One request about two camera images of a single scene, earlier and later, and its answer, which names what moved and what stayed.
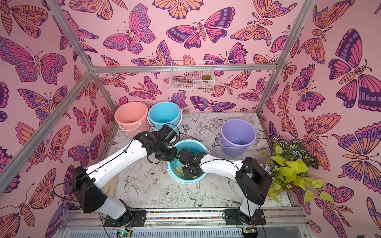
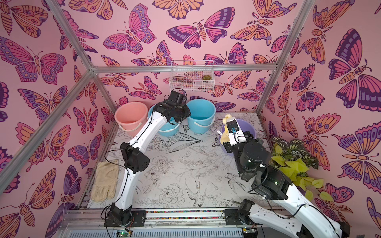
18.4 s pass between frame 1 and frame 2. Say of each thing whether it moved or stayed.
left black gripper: moved
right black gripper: moved
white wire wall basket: stayed
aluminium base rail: stayed
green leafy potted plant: stayed
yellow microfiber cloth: moved
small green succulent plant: stayed
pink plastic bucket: stayed
